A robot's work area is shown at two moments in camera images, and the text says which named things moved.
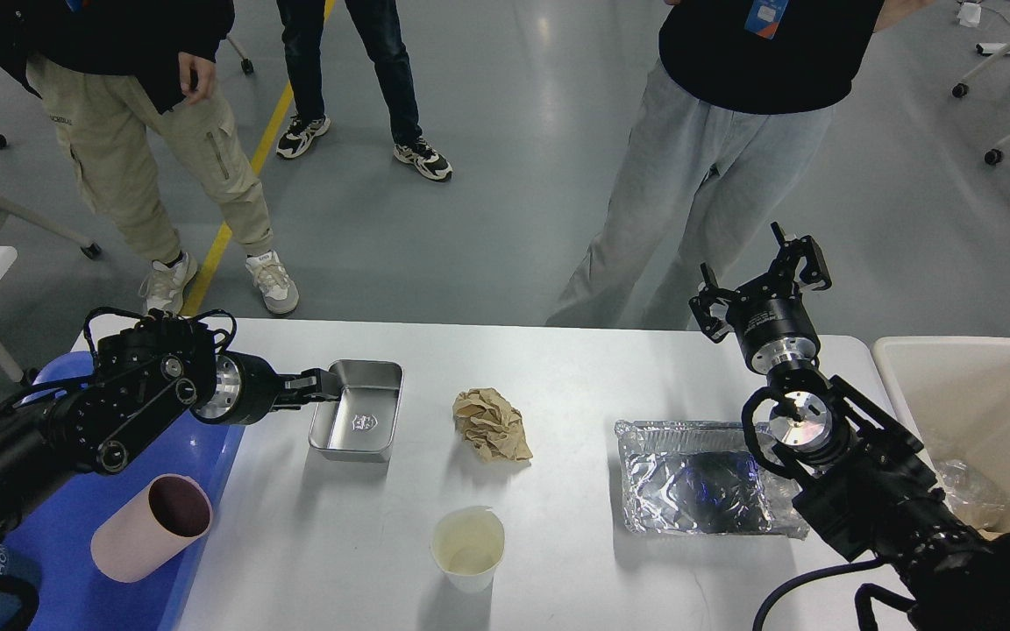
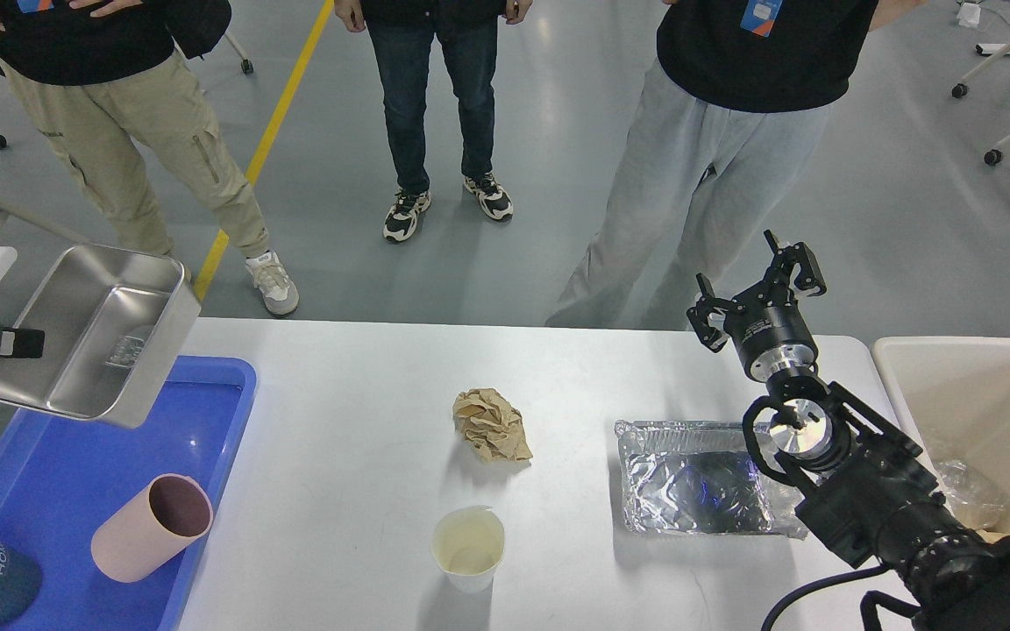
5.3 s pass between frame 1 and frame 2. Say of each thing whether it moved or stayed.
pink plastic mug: stayed
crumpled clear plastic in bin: stayed
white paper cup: stayed
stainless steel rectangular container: moved
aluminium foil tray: stayed
